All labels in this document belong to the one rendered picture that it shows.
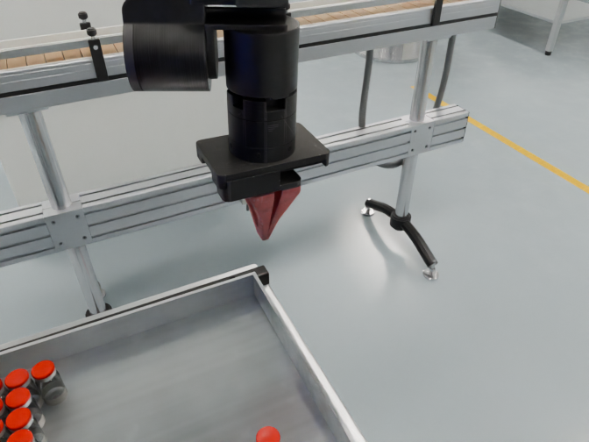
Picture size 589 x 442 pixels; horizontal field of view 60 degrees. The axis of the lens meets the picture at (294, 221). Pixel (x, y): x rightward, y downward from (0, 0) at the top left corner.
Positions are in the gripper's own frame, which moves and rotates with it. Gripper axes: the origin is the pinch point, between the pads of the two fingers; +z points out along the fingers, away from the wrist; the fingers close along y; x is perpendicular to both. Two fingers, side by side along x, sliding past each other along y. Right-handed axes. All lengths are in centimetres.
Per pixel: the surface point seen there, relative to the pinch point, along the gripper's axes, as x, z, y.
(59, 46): -85, 7, 12
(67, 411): 1.5, 14.8, 21.3
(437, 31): -82, 13, -91
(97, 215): -84, 51, 13
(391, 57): -261, 93, -211
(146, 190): -85, 47, -1
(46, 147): -86, 30, 20
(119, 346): -4.3, 14.6, 15.3
